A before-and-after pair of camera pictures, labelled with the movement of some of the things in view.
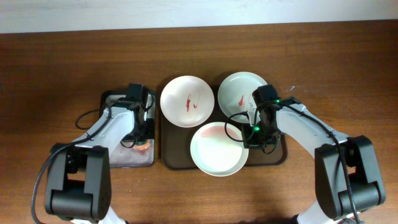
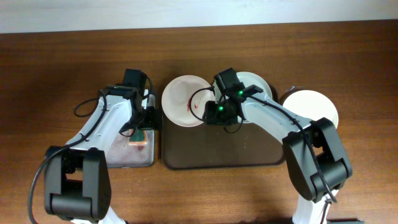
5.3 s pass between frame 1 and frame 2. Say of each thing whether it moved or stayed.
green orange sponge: moved
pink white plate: stayed
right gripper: moved
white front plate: moved
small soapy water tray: stayed
